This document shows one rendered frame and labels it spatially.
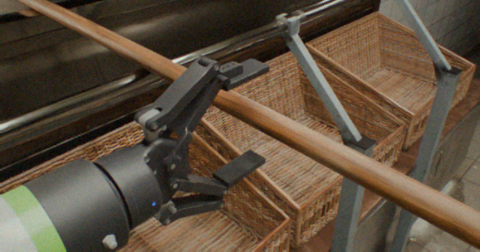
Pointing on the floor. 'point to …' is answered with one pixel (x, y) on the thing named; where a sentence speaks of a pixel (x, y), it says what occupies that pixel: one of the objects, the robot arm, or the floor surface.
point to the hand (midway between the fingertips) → (253, 116)
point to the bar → (355, 139)
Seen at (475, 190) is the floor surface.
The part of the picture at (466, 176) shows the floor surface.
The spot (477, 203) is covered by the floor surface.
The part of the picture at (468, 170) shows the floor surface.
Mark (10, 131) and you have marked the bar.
